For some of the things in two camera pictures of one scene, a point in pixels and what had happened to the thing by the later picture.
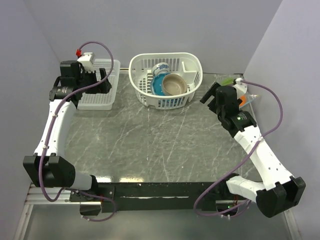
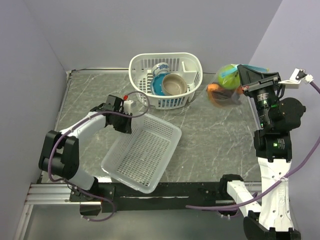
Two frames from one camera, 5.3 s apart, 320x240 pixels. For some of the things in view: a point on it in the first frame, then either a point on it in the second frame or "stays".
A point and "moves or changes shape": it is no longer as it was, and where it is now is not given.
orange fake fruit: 243,98 moves or changes shape
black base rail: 136,196 stays
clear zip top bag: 246,98 moves or changes shape
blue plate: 157,85 stays
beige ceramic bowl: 173,84 stays
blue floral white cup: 160,68 stays
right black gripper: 212,91 → 252,80
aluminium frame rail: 37,196 stays
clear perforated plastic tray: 102,101 → 140,160
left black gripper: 92,74 → 126,127
